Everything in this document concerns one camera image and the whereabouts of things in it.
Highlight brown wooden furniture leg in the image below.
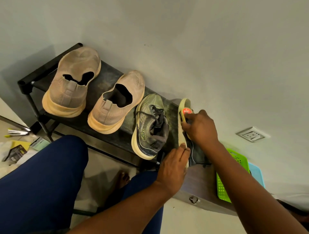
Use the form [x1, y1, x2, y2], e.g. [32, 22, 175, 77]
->
[276, 199, 309, 223]

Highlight person's right hand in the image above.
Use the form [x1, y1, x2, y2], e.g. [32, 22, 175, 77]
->
[180, 109, 219, 152]

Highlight pale teal packet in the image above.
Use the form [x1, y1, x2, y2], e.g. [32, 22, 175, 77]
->
[29, 137, 51, 152]

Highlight yellow-edged shoe shine sponge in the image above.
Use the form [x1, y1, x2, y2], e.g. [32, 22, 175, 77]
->
[180, 107, 194, 140]

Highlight green plastic basket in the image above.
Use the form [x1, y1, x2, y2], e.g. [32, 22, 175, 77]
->
[216, 148, 250, 204]

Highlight light blue plastic basket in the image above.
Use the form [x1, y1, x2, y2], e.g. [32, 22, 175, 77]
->
[248, 162, 266, 189]

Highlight dark blue trousers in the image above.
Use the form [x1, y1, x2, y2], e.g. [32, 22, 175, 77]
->
[0, 135, 164, 234]

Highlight green plastic stool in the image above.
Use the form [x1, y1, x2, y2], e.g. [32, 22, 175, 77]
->
[72, 209, 97, 217]

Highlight beige suede shoe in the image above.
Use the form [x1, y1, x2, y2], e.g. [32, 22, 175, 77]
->
[42, 46, 102, 118]
[87, 70, 145, 135]

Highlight dark brown low bench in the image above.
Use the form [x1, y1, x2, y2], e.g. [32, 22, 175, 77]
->
[173, 144, 238, 217]

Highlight person's left hand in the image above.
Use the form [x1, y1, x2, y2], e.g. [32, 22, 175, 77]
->
[155, 143, 191, 197]

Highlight small dark packet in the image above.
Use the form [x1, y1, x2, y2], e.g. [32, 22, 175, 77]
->
[2, 144, 28, 162]

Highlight person's left forearm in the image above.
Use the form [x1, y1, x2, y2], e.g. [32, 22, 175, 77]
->
[67, 182, 174, 234]

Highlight white wall socket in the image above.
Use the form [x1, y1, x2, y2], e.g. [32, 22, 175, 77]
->
[235, 126, 271, 143]

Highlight green sneaker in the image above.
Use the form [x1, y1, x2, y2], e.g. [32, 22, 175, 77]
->
[177, 98, 212, 168]
[131, 93, 169, 161]

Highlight person's right forearm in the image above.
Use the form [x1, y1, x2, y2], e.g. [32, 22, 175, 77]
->
[206, 141, 309, 234]

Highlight black metal shoe rack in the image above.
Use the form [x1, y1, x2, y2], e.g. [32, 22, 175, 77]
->
[17, 43, 180, 169]

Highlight person's left foot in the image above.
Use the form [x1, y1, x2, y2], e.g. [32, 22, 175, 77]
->
[113, 170, 131, 193]

